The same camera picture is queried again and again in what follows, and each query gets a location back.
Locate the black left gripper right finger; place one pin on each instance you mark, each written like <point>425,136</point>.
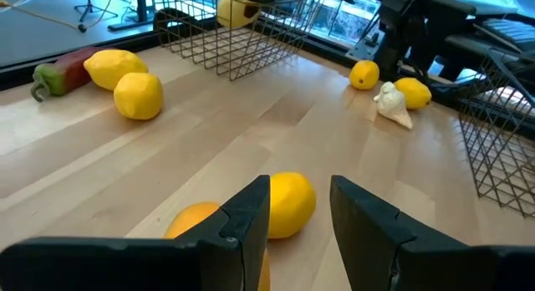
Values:
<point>368,241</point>

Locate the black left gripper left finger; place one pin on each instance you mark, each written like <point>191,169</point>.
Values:
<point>234,241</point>

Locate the pale yellow lemon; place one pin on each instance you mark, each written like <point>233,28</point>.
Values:
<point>234,8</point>

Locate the orange lemon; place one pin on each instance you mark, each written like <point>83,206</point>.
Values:
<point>192,220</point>

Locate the white garlic bulb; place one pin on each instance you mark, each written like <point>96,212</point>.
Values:
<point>393,107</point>

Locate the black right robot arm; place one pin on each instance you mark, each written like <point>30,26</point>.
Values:
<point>401,27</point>

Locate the black table clamp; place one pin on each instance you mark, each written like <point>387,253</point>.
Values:
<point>161,23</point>

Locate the black tripod stand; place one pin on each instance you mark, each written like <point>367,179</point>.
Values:
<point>88,0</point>

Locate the dark red chili pepper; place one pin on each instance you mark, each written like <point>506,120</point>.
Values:
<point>67,73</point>

